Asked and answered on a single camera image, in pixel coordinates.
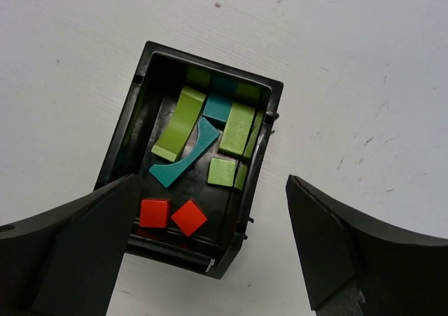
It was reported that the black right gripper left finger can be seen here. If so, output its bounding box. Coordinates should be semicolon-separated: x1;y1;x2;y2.
1;174;141;315

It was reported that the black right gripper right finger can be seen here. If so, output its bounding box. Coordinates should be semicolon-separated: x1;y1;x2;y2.
286;175;447;315

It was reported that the red cube block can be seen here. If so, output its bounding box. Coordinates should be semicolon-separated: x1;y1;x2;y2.
139;199;171;228
171;200;207;237

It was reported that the teal arch block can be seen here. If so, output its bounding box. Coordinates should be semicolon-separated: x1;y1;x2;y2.
148;117;220;188

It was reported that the black plastic bin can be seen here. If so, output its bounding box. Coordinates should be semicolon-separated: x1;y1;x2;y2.
96;41;284;279

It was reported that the long green arch block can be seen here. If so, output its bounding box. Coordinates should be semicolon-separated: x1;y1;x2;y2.
151;86;206;163

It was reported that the teal cube block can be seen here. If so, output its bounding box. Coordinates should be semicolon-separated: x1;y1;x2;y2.
202;93;232;129

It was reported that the small green cube block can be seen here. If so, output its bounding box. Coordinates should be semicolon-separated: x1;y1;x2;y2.
207;158;237;187

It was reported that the green rectangular block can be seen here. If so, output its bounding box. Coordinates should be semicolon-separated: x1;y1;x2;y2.
218;102;256;157

